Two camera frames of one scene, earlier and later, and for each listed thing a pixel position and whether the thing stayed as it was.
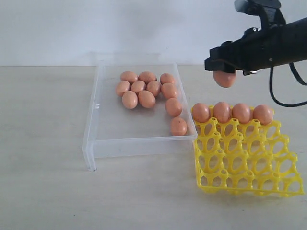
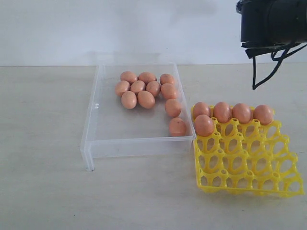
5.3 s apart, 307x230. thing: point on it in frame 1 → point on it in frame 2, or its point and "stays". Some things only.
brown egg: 201,112 stays
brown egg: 224,79 → 204,125
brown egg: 222,111 stays
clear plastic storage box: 113,131 stays
